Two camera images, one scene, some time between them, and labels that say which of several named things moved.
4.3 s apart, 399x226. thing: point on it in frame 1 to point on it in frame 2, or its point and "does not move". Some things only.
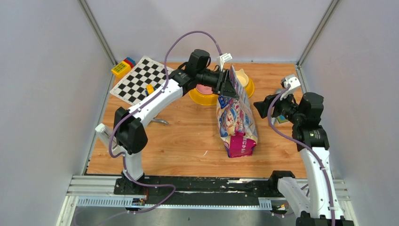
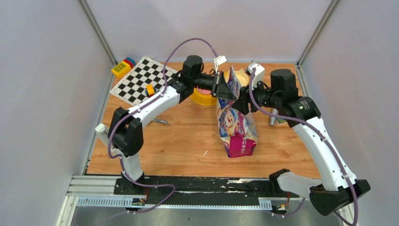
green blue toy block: x=282 y=119 does not move
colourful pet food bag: x=236 y=123 does not move
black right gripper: x=263 y=107 to x=242 y=104
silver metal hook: x=160 y=120 does not move
